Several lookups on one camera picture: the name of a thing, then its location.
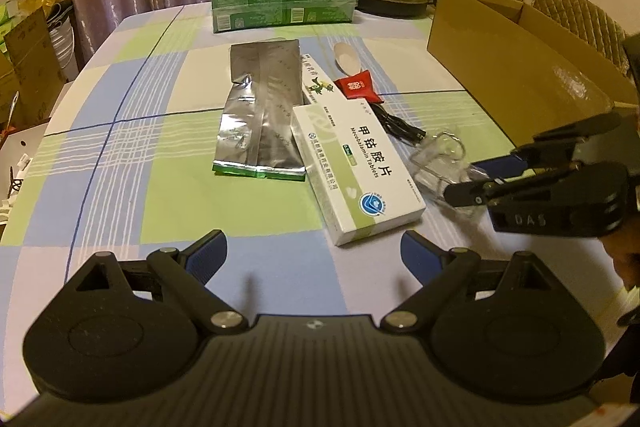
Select white green medicine box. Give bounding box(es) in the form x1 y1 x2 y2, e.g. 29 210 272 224
291 98 428 248

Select small silver foil bag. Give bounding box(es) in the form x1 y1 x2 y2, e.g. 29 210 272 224
212 76 266 178

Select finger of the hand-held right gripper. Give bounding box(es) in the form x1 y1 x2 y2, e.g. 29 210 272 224
442 161 584 208
471 111 624 181

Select quilted beige chair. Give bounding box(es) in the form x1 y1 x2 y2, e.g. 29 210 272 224
532 0 632 74

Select black cable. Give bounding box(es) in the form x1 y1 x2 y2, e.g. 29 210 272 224
372 101 427 143

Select small red packet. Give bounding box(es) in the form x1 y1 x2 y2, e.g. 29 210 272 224
333 70 385 104

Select long white plant-print box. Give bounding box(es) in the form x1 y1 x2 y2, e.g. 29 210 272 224
299 53 337 108

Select white bucket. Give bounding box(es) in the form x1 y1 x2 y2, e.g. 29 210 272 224
47 19 81 80

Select clear plastic container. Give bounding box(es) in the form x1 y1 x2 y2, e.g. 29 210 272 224
409 131 494 214

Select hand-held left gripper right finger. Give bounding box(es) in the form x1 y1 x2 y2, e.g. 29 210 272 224
379 229 562 335

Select checkered tablecloth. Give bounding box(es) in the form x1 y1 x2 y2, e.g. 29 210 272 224
0 0 640 408

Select brown storage carton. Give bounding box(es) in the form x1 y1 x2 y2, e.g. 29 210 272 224
2 7 69 128

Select white plastic spoon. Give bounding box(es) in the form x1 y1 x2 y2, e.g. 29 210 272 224
333 42 369 78

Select brown cardboard box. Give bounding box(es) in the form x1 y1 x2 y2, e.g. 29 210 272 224
426 0 640 152

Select person's right hand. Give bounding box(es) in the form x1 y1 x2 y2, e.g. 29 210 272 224
602 233 640 294

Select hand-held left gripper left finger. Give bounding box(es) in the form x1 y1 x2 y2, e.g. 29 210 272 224
65 229 249 335

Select large silver foil bag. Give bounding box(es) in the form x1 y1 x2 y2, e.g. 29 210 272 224
228 39 307 183

